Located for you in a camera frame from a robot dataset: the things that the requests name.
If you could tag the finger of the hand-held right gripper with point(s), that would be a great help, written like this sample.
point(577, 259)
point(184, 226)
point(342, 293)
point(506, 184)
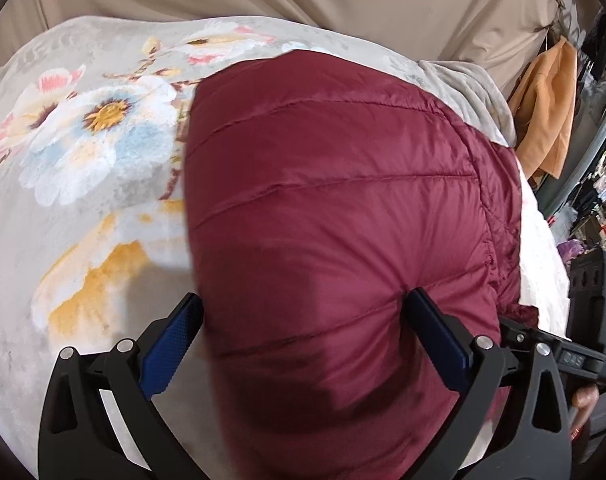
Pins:
point(578, 360)

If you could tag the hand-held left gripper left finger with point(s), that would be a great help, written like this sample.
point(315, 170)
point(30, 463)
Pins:
point(168, 350)

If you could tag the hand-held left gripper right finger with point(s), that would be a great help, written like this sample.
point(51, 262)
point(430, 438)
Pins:
point(440, 340)

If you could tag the maroon quilted puffer jacket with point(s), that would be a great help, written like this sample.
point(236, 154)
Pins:
point(333, 185)

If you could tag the person's right hand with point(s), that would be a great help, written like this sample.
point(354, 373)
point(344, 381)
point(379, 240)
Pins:
point(585, 397)

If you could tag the purple cloth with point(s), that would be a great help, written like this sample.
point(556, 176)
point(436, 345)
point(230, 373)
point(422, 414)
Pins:
point(570, 250)

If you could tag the white quilted cloth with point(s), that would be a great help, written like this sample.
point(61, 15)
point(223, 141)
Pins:
point(538, 250)

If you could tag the shelf of assorted goods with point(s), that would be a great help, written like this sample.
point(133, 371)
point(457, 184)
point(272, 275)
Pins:
point(605, 200)

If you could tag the grey floral blanket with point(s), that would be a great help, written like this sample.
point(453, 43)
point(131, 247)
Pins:
point(83, 185)

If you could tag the orange hanging garment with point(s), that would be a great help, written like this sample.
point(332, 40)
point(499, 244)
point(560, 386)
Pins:
point(543, 110)

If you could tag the grey fleece blanket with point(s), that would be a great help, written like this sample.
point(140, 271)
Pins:
point(468, 95)

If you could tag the grey metal frame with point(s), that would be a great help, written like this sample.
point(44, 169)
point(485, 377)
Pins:
point(585, 155)

